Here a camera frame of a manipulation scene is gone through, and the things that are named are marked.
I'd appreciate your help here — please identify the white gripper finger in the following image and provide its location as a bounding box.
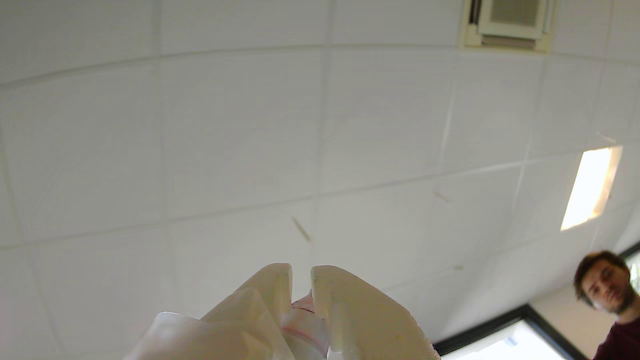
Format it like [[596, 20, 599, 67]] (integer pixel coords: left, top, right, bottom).
[[125, 263, 296, 360], [310, 264, 441, 360]]

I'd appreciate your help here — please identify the white red marker pen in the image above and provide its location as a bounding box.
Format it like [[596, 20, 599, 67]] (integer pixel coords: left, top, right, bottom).
[[280, 290, 332, 360]]

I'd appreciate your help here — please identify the large black framed window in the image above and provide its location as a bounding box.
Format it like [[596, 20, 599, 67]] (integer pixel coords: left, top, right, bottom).
[[433, 304, 590, 360]]

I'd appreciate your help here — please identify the man in maroon shirt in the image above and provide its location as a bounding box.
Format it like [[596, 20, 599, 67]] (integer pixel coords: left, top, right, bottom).
[[573, 250, 640, 360]]

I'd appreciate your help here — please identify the ceiling light panel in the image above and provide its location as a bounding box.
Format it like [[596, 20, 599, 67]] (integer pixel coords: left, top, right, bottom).
[[560, 145, 624, 232]]

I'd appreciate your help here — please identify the small black framed window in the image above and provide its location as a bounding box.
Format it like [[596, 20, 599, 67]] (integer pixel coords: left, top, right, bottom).
[[619, 241, 640, 296]]

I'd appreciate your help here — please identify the ceiling air vent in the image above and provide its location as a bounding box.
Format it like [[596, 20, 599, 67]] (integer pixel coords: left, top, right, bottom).
[[457, 0, 557, 54]]

